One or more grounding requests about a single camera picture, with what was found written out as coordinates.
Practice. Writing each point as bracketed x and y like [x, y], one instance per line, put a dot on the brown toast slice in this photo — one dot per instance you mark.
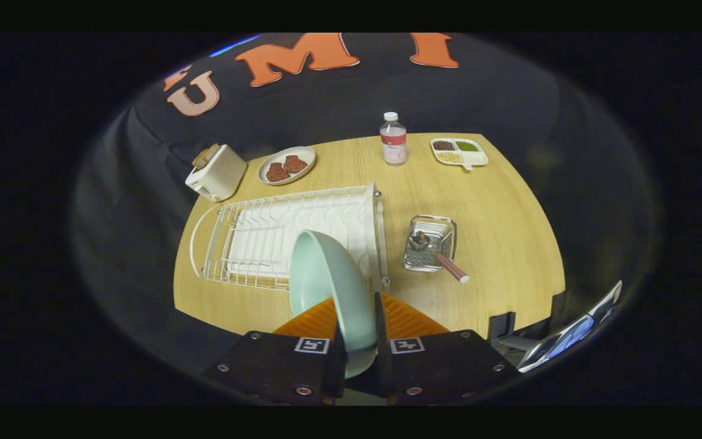
[205, 157]

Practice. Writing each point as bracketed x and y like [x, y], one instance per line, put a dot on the beige small plate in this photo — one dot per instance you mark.
[287, 178]

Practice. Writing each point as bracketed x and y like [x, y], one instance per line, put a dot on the white divided tray with beans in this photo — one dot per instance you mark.
[473, 157]

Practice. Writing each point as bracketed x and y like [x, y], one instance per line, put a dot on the light green plate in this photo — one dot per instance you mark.
[326, 286]

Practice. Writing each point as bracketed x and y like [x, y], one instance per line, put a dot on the white toaster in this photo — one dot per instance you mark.
[220, 177]

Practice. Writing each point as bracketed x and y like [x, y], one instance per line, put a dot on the clear bottle with red label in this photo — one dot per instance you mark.
[393, 143]

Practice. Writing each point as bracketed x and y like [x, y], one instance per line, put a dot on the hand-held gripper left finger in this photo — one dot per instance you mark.
[278, 369]

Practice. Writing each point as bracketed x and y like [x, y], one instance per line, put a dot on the brown meat patty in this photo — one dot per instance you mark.
[295, 164]
[277, 172]

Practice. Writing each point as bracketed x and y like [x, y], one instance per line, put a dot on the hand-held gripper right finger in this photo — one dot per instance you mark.
[382, 341]

